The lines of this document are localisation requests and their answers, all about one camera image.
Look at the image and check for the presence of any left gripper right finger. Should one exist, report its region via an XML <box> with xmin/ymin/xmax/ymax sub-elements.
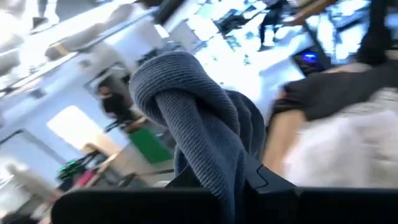
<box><xmin>244</xmin><ymin>154</ymin><xmax>299</xmax><ymax>200</ymax></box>

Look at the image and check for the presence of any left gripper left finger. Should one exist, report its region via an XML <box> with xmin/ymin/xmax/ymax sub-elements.
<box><xmin>164</xmin><ymin>164</ymin><xmax>208</xmax><ymax>190</ymax></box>

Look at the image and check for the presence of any dark blue knit sweater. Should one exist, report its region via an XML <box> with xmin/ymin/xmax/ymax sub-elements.
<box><xmin>129</xmin><ymin>51</ymin><xmax>267</xmax><ymax>224</ymax></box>

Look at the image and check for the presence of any white crinkled garment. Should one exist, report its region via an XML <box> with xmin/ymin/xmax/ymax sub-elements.
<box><xmin>282</xmin><ymin>86</ymin><xmax>398</xmax><ymax>189</ymax></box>

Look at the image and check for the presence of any green panel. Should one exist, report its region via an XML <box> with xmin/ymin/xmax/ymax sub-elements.
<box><xmin>128</xmin><ymin>126</ymin><xmax>174</xmax><ymax>165</ymax></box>

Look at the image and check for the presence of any dark grey garment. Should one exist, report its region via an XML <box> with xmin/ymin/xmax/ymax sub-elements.
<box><xmin>269</xmin><ymin>60</ymin><xmax>398</xmax><ymax>123</ymax></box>

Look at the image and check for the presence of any person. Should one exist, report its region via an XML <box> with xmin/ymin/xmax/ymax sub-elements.
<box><xmin>257</xmin><ymin>0</ymin><xmax>292</xmax><ymax>51</ymax></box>
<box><xmin>95</xmin><ymin>73</ymin><xmax>139</xmax><ymax>125</ymax></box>

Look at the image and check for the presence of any black device with blue light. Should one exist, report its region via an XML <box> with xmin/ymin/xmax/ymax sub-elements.
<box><xmin>291</xmin><ymin>46</ymin><xmax>328</xmax><ymax>77</ymax></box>

